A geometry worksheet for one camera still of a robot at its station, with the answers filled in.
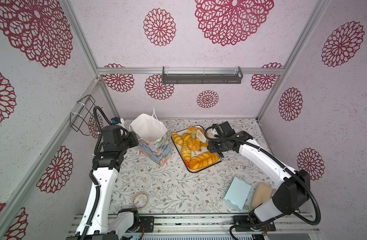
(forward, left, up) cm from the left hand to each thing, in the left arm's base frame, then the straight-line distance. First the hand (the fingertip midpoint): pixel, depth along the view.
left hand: (134, 137), depth 74 cm
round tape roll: (-22, -1, -28) cm, 36 cm away
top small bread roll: (+24, -32, -25) cm, 47 cm away
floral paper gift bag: (-1, -10, -2) cm, 10 cm away
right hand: (+1, -40, -10) cm, 41 cm away
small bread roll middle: (+18, -27, -25) cm, 41 cm away
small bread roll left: (+17, -20, -24) cm, 35 cm away
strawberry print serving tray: (+12, -30, -24) cm, 41 cm away
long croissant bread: (+5, -26, -23) cm, 35 cm away
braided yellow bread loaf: (0, -38, -25) cm, 45 cm away
